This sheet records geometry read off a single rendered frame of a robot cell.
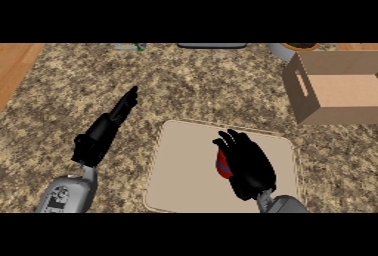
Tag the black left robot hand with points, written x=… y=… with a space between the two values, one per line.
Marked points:
x=101 y=133

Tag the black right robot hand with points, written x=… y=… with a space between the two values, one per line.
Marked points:
x=252 y=166

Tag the beige square tray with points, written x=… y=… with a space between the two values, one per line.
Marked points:
x=197 y=170

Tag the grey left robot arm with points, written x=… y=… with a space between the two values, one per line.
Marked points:
x=69 y=195

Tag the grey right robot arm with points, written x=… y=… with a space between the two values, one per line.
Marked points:
x=281 y=202

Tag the dark grey appliance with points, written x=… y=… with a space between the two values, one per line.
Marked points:
x=212 y=45

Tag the brown cardboard box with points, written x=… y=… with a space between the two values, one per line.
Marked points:
x=331 y=87

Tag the small green and grey packet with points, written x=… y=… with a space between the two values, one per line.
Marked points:
x=131 y=46

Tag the white plant pot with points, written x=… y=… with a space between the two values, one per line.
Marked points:
x=289 y=50

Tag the red can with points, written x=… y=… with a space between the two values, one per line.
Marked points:
x=222 y=164

